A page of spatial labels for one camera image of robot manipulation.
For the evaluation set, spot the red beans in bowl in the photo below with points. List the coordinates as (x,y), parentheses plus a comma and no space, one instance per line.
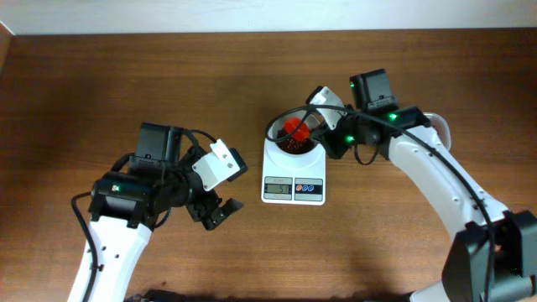
(292,146)

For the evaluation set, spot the orange measuring scoop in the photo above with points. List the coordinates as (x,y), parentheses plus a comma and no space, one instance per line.
(298,130)

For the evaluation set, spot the white round bowl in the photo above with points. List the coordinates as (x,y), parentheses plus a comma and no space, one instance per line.
(277,131)

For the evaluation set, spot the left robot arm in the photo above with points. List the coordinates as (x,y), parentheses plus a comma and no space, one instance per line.
(118,230)

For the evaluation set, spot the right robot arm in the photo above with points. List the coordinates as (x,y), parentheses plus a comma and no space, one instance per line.
(493,250)

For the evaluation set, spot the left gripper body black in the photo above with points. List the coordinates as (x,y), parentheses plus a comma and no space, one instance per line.
(185,186)

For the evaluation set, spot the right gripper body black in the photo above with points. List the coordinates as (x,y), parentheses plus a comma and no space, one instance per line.
(339,140)

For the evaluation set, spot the clear plastic bean container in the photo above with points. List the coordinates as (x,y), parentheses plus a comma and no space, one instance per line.
(441,126)

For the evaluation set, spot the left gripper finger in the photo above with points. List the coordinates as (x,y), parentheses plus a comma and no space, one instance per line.
(201,205)
(221,213)

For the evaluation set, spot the white digital kitchen scale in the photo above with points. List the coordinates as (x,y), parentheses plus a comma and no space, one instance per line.
(293,179)

